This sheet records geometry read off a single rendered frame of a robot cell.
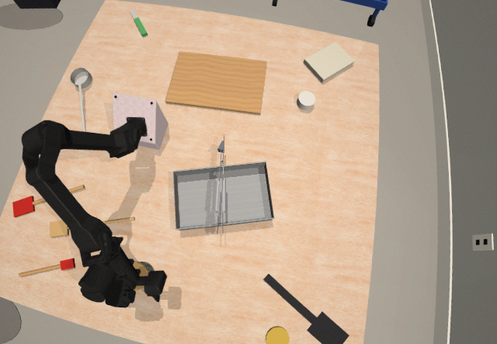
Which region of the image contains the beige flat rectangular block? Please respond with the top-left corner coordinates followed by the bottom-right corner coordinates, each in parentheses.
top-left (304, 42), bottom-right (354, 83)

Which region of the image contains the white short cylinder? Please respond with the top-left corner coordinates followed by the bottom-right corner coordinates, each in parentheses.
top-left (297, 91), bottom-right (315, 110)

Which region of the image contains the yellow flat disc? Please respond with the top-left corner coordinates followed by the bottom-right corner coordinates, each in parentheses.
top-left (266, 326), bottom-right (290, 344)

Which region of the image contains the light wooden board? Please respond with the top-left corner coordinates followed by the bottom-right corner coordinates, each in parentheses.
top-left (166, 51), bottom-right (267, 115)

